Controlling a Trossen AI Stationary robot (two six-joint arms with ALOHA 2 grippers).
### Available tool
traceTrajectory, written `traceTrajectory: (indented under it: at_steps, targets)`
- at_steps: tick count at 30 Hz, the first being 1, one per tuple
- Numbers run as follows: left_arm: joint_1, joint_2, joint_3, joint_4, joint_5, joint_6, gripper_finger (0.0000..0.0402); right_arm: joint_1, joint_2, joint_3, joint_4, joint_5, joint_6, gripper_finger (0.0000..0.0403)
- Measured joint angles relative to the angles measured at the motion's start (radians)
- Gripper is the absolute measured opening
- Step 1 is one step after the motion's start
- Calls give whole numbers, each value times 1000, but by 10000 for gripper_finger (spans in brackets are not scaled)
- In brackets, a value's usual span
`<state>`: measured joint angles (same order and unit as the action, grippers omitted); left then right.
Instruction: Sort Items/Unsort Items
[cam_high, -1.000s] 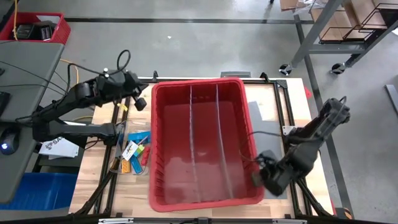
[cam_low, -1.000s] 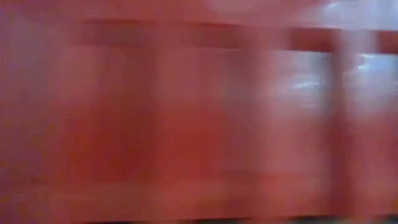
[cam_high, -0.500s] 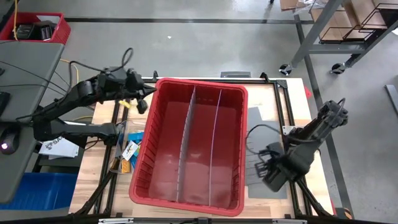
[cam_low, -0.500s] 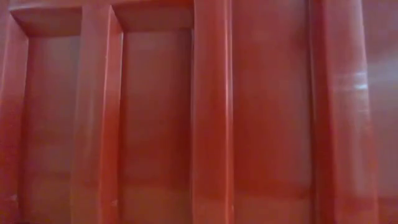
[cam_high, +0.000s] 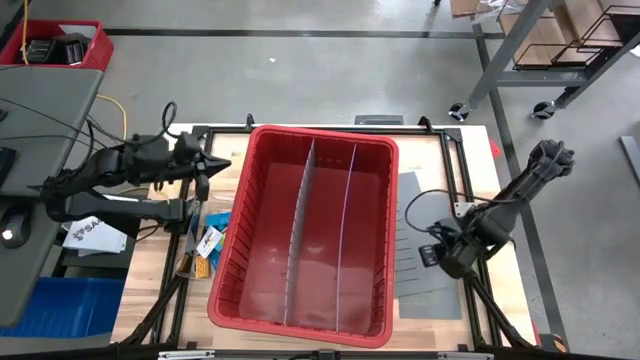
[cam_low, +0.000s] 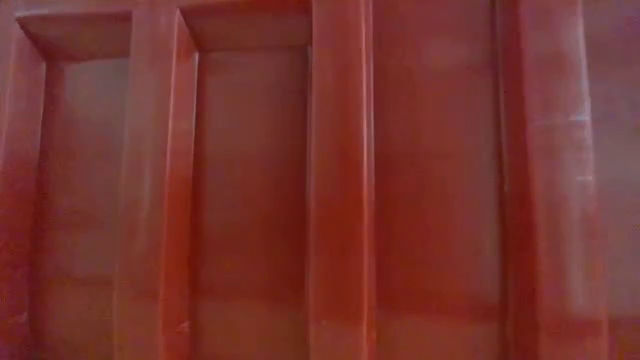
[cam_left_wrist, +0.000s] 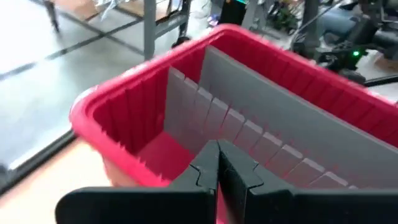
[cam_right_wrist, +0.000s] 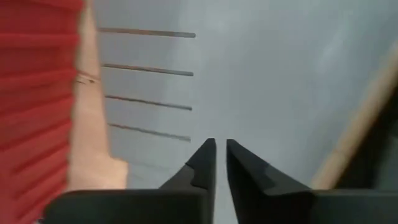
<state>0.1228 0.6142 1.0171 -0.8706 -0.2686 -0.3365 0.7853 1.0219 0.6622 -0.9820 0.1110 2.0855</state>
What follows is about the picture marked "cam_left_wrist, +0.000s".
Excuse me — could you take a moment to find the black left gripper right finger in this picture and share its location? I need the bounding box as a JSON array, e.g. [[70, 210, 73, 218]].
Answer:
[[217, 139, 398, 224]]

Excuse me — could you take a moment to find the large red plastic bin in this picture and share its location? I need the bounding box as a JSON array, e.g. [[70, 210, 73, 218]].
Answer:
[[68, 24, 398, 224]]

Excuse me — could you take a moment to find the grey metal cart frame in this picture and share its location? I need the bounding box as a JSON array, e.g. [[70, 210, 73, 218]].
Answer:
[[43, 0, 192, 60]]

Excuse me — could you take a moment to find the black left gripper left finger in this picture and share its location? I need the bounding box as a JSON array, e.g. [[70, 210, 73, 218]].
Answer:
[[55, 139, 220, 224]]

